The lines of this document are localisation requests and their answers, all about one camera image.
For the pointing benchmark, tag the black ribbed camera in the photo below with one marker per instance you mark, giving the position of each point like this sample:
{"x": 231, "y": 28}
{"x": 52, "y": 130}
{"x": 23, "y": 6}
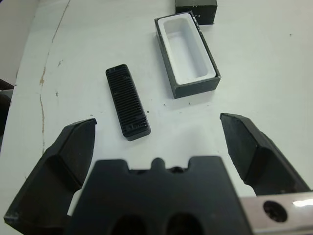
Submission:
{"x": 127, "y": 102}

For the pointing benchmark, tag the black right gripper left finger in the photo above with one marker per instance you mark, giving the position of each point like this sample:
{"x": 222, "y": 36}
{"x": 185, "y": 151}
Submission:
{"x": 61, "y": 159}

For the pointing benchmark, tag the black box with white insert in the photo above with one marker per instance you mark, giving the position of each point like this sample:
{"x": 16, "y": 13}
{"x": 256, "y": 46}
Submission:
{"x": 185, "y": 49}

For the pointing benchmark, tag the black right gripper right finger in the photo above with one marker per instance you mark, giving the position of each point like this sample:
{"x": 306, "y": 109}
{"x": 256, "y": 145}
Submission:
{"x": 259, "y": 159}

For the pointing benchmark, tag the black box lid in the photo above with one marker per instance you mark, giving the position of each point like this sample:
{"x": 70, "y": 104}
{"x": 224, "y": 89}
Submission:
{"x": 203, "y": 12}

